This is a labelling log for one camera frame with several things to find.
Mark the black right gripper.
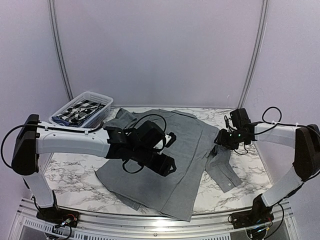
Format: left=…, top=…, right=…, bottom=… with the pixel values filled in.
left=213, top=128, right=247, bottom=151

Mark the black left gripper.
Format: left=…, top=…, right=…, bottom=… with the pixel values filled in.
left=132, top=145, right=177, bottom=177

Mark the grey long sleeve shirt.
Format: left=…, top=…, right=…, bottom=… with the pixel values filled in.
left=95, top=109, right=242, bottom=221

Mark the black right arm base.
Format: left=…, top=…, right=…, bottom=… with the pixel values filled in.
left=228, top=194, right=275, bottom=229

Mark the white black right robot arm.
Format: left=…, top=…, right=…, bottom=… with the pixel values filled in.
left=214, top=121, right=320, bottom=224

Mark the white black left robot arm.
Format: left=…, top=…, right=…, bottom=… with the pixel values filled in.
left=11, top=114, right=177, bottom=223

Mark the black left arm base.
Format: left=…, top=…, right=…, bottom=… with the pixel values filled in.
left=36, top=206, right=80, bottom=228

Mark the white plastic laundry basket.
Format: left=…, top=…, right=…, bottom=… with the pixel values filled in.
left=48, top=91, right=114, bottom=128

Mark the black white plaid shirt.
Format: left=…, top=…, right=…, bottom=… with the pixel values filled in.
left=54, top=100, right=106, bottom=123

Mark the blue patterned folded shirt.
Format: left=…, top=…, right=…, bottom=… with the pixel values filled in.
left=51, top=116, right=84, bottom=128

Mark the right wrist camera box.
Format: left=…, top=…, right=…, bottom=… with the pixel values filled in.
left=230, top=108, right=251, bottom=129

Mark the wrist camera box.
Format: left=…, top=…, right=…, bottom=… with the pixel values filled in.
left=153, top=132, right=177, bottom=150
left=230, top=108, right=251, bottom=129

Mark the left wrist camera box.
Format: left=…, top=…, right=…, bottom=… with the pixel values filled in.
left=153, top=132, right=177, bottom=150

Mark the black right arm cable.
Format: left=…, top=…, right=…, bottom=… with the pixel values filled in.
left=224, top=106, right=283, bottom=156

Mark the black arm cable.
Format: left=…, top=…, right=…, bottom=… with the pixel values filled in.
left=1, top=113, right=168, bottom=175
left=224, top=106, right=283, bottom=156

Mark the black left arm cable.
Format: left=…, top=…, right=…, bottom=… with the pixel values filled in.
left=1, top=113, right=168, bottom=175

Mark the aluminium corner post left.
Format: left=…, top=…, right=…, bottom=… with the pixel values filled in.
left=47, top=0, right=74, bottom=101

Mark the aluminium corner post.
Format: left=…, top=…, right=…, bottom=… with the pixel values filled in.
left=237, top=0, right=270, bottom=108
left=47, top=0, right=74, bottom=101

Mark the aluminium corner post right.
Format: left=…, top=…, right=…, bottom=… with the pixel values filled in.
left=237, top=0, right=270, bottom=108

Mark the aluminium front rail frame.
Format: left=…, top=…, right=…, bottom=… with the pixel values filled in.
left=9, top=198, right=301, bottom=240

